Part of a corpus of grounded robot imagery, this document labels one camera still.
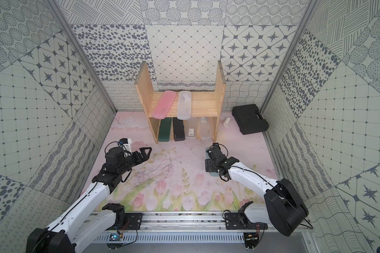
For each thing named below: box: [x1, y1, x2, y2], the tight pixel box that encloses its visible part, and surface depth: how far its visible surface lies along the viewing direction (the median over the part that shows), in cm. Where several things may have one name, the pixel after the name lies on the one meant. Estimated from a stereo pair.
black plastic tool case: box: [231, 103, 270, 135], surface depth 113 cm
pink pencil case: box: [152, 90, 177, 120], surface depth 88 cm
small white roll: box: [222, 117, 231, 128], surface depth 111 cm
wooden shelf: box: [134, 60, 227, 144], surface depth 88 cm
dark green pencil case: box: [158, 117, 172, 142], surface depth 103 cm
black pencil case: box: [172, 117, 186, 142], surface depth 103 cm
